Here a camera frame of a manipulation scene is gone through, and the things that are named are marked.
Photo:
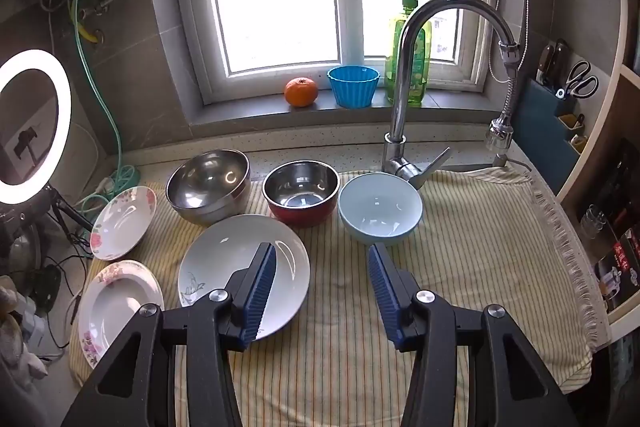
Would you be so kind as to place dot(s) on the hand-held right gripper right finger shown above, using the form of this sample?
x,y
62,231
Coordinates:
x,y
385,297

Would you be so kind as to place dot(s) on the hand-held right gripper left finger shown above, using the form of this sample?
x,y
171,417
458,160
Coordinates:
x,y
260,292

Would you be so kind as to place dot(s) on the light blue ceramic bowl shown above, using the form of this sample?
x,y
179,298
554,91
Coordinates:
x,y
380,207

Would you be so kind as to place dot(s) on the red steel bowl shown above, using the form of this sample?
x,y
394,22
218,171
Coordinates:
x,y
300,192

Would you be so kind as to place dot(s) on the large steel bowl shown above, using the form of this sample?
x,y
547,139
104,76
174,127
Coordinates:
x,y
207,187

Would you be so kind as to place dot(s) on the magenta flower floral plate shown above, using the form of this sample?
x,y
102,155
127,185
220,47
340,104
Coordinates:
x,y
112,307

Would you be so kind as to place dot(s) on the pink rose floral plate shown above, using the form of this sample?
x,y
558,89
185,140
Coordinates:
x,y
122,224

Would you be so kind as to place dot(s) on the yellow striped cloth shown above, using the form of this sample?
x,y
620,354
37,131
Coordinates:
x,y
475,257

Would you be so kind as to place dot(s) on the green power strip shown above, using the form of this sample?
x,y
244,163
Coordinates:
x,y
126,176

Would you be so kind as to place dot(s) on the chrome faucet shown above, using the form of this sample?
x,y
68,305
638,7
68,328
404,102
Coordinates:
x,y
400,117

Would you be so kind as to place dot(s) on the faucet spray head extension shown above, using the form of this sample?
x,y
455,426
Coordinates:
x,y
500,134

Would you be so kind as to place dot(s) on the orange tangerine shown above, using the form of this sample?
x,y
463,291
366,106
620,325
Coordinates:
x,y
301,92

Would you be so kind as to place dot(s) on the black tripod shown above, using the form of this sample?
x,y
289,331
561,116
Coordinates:
x,y
70,214

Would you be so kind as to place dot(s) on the blue fluted cup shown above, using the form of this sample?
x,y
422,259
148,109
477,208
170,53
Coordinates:
x,y
353,87

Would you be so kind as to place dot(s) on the dark rounded base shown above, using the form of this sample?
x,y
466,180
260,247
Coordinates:
x,y
47,284

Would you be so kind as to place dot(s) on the clear glass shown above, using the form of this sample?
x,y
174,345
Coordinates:
x,y
592,222

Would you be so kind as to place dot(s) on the green dish soap bottle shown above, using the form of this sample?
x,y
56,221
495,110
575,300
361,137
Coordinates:
x,y
424,72

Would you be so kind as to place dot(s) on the dark blue knife holder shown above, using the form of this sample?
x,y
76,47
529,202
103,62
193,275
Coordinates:
x,y
540,117

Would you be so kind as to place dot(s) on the printed box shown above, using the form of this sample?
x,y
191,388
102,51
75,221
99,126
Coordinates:
x,y
622,272

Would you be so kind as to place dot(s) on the wooden shelf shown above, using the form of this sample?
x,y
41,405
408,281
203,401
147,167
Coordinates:
x,y
607,127

